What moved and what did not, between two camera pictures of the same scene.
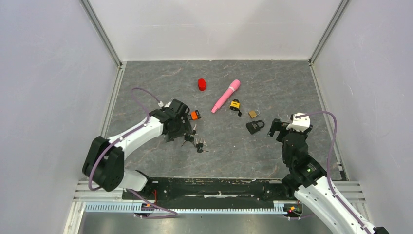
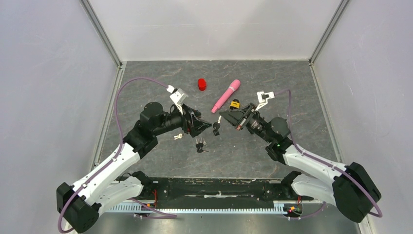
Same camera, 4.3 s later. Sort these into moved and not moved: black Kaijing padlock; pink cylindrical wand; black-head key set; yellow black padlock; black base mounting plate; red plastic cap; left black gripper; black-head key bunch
Moved: black-head key set; left black gripper; black Kaijing padlock
Not moved: pink cylindrical wand; black-head key bunch; red plastic cap; black base mounting plate; yellow black padlock
